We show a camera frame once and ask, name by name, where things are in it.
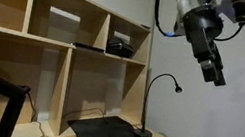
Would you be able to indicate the black gooseneck desk lamp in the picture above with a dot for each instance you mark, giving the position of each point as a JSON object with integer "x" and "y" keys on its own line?
{"x": 142, "y": 133}

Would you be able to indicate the thin flat black item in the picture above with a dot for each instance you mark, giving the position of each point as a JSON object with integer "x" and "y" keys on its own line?
{"x": 89, "y": 47}

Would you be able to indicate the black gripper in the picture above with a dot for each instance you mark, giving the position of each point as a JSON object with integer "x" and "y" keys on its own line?
{"x": 203, "y": 32}

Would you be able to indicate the black bag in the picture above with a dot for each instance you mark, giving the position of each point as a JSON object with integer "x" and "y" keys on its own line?
{"x": 120, "y": 48}

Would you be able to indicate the light wooden shelf unit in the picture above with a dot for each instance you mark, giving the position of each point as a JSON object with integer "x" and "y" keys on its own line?
{"x": 58, "y": 84}

